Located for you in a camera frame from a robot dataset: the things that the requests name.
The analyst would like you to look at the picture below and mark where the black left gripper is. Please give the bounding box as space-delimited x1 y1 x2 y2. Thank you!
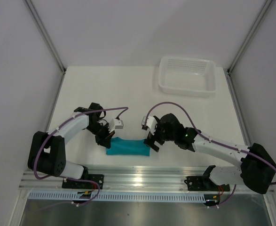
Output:
86 121 115 148

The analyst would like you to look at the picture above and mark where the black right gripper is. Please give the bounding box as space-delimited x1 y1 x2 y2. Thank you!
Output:
144 119 176 152

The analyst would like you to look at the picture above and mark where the teal t shirt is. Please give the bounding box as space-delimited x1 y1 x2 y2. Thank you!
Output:
106 137 150 156

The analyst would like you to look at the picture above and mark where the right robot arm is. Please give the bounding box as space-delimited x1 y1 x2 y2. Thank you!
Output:
142 113 276 194

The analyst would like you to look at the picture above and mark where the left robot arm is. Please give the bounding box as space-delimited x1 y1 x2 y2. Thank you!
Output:
28 103 115 188

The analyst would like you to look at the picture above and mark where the white perforated plastic basket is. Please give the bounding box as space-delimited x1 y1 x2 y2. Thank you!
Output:
158 56 217 98

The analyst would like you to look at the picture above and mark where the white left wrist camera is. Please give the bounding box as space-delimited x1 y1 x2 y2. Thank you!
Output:
109 118 124 132

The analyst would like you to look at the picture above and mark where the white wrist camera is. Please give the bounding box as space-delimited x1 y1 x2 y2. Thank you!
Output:
109 118 124 132
142 116 157 133

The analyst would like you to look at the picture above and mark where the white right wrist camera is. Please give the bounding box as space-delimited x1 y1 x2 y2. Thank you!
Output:
142 116 157 133

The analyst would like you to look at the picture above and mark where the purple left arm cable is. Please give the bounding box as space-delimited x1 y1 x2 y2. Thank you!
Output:
33 106 129 209

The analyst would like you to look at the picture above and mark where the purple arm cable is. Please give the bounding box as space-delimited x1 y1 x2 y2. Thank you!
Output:
145 102 276 209
33 106 129 209

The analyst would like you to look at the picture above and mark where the aluminium rail beam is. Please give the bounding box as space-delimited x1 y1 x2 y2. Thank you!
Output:
18 164 275 194

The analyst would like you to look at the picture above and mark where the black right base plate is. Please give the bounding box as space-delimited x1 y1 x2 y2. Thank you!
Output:
184 176 230 192

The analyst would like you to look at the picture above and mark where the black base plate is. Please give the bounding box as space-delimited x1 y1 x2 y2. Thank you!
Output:
184 176 230 192
62 174 104 190

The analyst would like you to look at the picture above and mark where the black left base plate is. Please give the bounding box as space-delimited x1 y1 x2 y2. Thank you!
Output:
62 174 104 190

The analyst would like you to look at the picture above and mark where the white slotted cable duct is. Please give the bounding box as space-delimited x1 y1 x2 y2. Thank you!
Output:
28 190 205 203

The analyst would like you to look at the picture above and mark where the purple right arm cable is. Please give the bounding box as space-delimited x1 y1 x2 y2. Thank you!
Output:
145 102 276 209

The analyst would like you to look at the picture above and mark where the left aluminium frame post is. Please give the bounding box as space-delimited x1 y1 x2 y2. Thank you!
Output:
23 0 66 74

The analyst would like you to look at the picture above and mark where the aluminium frame post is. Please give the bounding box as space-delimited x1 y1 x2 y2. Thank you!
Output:
227 0 276 76
23 0 66 74

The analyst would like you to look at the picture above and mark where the right aluminium frame post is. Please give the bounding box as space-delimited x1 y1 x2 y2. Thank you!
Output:
227 0 276 76

